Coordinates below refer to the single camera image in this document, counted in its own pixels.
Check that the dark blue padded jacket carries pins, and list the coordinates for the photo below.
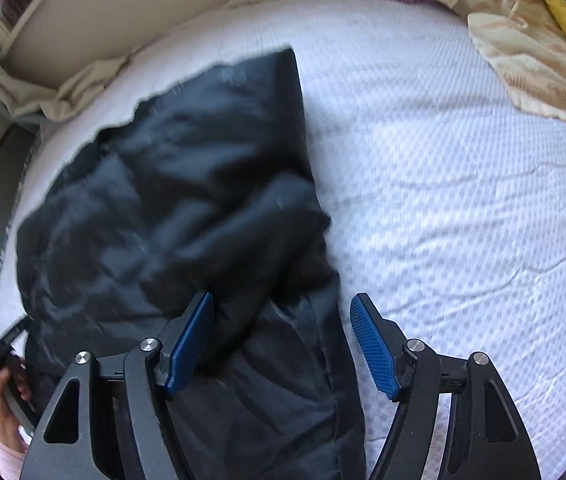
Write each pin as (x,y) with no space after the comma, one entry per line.
(163,185)

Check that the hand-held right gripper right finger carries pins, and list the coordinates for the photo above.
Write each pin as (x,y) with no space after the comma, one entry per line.
(373,345)

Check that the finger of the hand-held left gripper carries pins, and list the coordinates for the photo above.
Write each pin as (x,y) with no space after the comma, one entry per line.
(15,330)

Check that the person's left hand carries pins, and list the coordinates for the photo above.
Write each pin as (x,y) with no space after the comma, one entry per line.
(3,410)

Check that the cream blanket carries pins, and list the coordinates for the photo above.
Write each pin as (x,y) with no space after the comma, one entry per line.
(513,50)

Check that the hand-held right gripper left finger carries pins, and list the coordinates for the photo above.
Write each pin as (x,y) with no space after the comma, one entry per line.
(188,350)

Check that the white quilted bed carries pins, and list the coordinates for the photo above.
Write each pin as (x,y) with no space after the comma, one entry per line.
(438,185)

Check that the person's left forearm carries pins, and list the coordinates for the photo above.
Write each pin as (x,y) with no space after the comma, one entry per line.
(8,462)

